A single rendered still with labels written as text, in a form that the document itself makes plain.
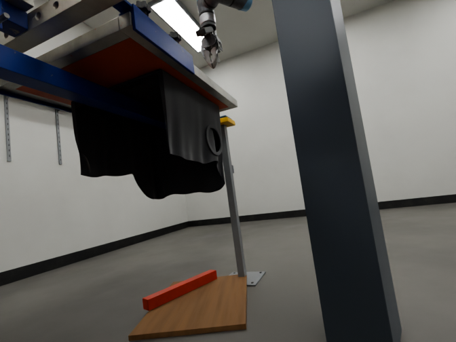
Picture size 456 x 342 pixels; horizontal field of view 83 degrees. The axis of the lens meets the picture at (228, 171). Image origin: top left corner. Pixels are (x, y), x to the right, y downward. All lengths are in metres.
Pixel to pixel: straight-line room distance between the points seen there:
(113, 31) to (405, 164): 4.13
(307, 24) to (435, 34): 4.10
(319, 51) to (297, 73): 0.09
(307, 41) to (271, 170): 3.65
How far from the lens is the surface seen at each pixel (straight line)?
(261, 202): 4.52
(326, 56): 0.90
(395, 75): 4.70
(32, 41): 0.97
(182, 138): 0.98
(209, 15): 1.39
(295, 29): 0.98
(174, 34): 1.00
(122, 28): 0.80
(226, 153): 1.57
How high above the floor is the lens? 0.49
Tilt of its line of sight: 5 degrees up
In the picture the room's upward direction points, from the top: 8 degrees counter-clockwise
